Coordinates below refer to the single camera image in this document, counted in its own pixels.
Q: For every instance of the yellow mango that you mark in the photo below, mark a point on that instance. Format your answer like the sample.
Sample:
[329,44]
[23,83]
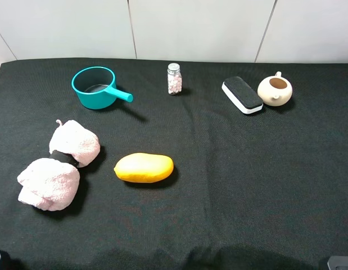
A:
[144,168]

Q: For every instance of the black table cloth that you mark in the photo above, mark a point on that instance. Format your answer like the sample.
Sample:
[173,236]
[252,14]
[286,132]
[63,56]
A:
[267,190]

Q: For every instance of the black and white eraser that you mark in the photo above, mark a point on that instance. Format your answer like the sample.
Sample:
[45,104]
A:
[242,95]

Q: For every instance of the glass jar of pink candies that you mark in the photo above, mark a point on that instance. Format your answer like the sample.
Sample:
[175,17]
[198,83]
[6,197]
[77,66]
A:
[174,79]

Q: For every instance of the pink rolled towel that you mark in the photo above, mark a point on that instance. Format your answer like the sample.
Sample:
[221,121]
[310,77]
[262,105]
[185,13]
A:
[51,183]

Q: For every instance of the teal plastic saucepan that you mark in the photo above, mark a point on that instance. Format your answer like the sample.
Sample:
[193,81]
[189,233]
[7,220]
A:
[96,88]

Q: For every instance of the grey robot base right corner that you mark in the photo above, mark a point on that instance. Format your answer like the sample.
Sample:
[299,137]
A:
[334,263]

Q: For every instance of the beige ceramic teapot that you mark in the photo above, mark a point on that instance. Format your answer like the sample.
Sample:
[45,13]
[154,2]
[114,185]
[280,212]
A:
[275,90]

